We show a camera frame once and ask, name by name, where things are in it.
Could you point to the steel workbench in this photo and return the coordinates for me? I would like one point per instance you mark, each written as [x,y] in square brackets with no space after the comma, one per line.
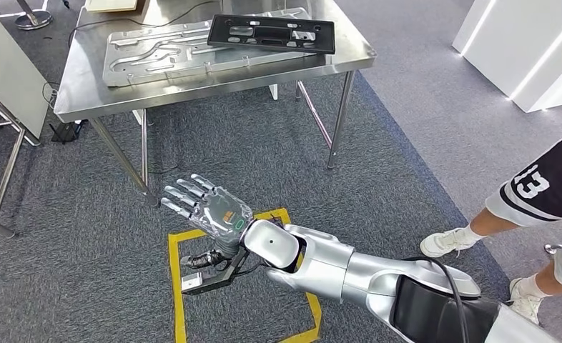
[352,47]

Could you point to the person's foot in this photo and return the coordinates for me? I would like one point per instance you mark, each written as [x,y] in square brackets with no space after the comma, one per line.
[447,241]
[527,303]

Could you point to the small black device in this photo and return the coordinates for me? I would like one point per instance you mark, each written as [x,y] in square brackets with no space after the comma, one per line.
[65,132]

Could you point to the white board panel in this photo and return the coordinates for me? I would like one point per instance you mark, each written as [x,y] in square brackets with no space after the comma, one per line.
[11,71]

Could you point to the steel frame table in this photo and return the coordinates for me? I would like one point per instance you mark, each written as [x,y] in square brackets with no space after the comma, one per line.
[6,175]

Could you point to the chrome round stand base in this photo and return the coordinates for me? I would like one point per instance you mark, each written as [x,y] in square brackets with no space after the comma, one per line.
[34,21]

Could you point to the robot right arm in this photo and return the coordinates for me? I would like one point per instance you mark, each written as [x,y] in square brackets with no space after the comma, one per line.
[323,270]

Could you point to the black plastic panel part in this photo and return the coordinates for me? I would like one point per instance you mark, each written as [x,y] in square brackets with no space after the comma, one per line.
[219,33]

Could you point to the white cabinet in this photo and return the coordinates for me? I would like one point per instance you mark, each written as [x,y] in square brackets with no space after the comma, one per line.
[522,47]

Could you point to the grey stamped metal part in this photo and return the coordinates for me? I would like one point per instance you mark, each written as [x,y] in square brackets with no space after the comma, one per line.
[158,52]

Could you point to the person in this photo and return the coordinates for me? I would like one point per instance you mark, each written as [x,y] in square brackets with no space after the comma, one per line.
[546,184]

